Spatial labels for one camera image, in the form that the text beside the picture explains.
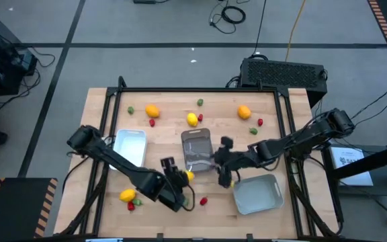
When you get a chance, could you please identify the black metal beam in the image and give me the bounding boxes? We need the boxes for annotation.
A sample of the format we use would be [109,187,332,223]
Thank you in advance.
[331,140,387,181]

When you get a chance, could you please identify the coiled black cable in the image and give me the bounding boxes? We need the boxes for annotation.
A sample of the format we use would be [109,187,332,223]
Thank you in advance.
[208,0,247,35]

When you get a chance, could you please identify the orange fruit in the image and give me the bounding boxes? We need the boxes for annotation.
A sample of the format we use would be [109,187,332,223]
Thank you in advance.
[236,104,253,121]
[144,104,161,119]

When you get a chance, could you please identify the white plastic basket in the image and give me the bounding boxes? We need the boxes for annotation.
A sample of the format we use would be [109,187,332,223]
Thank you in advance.
[108,128,148,171]

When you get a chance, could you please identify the dark grey plastic basket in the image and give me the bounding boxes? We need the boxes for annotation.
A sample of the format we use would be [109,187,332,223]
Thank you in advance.
[180,127,215,173]

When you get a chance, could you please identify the straight black cable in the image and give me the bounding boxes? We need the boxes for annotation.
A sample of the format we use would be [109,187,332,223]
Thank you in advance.
[249,0,268,60]

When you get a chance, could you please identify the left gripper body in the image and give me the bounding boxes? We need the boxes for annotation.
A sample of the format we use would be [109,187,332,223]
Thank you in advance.
[160,156,189,194]

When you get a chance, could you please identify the white box with logo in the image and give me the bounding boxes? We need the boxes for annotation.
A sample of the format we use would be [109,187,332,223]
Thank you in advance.
[329,146,375,188]

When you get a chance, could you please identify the black perforated computer case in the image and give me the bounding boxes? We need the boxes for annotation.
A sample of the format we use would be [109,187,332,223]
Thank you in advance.
[239,57,329,109]

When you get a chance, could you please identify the light grey plastic basket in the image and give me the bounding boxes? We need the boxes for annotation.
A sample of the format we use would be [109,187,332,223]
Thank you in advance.
[232,173,285,216]

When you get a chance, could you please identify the black metal table frame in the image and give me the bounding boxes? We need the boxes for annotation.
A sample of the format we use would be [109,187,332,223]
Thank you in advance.
[58,75,345,240]

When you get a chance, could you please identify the grey side table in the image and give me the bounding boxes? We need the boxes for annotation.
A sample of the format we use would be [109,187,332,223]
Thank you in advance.
[320,143,387,199]

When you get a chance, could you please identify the large black hazard-striped mat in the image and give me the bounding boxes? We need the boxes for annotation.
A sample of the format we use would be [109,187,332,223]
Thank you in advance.
[0,177,58,242]

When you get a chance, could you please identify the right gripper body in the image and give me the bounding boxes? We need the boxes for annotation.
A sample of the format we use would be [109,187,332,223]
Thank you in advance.
[213,147,245,169]

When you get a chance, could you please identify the yellow cable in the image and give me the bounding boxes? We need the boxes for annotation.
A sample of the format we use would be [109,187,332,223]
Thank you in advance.
[284,0,307,63]

